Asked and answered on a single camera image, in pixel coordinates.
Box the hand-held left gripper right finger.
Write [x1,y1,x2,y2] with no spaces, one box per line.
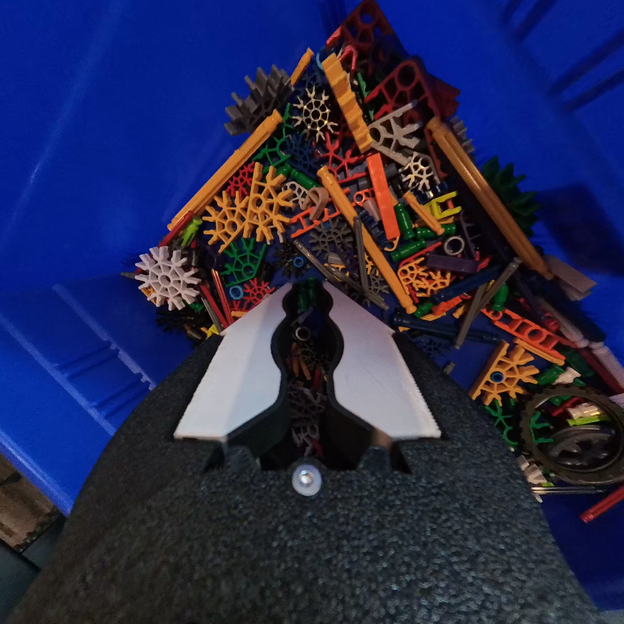
[322,282,443,470]

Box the pile of toy pieces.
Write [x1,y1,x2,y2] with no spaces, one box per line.
[121,0,624,525]

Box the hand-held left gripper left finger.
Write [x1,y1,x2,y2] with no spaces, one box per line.
[173,282,293,459]

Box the blue bin with square tag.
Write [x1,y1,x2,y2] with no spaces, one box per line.
[0,0,624,610]

